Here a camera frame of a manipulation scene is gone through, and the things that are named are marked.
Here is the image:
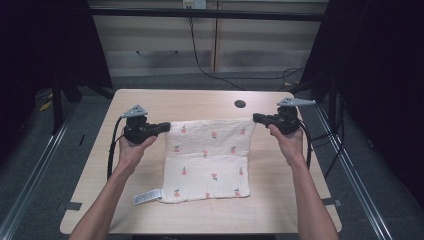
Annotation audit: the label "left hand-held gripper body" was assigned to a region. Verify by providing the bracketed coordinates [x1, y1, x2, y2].
[120, 104, 159, 145]

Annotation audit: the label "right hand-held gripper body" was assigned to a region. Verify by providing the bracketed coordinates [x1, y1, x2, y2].
[266, 97, 317, 136]

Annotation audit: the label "white fruit print cloth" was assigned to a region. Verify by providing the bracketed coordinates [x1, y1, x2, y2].
[133, 117, 258, 206]

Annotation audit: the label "person's left hand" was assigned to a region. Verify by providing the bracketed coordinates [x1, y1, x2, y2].
[116, 134, 158, 175]

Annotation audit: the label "person's right hand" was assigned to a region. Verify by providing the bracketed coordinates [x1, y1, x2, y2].
[268, 124, 306, 168]

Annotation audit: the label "black metal stand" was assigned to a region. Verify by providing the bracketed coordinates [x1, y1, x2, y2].
[49, 71, 65, 135]

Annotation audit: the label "grey tape strip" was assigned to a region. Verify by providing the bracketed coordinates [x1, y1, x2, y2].
[321, 197, 343, 208]
[56, 201, 83, 212]

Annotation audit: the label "dark curtain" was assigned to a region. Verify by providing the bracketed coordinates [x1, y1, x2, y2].
[0, 0, 113, 164]
[298, 0, 424, 208]

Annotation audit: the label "black horizontal bar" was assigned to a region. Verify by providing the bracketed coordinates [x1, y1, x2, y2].
[89, 7, 325, 23]

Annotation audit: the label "right hand-held gripper black cable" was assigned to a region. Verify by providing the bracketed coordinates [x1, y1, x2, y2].
[298, 119, 313, 170]

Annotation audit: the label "hand-held gripper black cable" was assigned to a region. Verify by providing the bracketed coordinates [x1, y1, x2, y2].
[106, 116, 126, 181]
[298, 119, 313, 170]

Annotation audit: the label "left hand-held gripper black cable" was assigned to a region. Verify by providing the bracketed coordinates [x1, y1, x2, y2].
[106, 116, 126, 181]

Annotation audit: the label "black floor cables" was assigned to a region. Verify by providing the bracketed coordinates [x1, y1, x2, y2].
[311, 88, 349, 179]

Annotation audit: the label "black wall cable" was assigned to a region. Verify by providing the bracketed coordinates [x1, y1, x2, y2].
[188, 16, 305, 92]

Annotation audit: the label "metal floor rail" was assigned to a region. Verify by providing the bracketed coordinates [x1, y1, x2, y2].
[0, 108, 79, 240]
[315, 102, 394, 240]

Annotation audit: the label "white wall socket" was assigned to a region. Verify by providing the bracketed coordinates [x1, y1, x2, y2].
[182, 0, 208, 10]

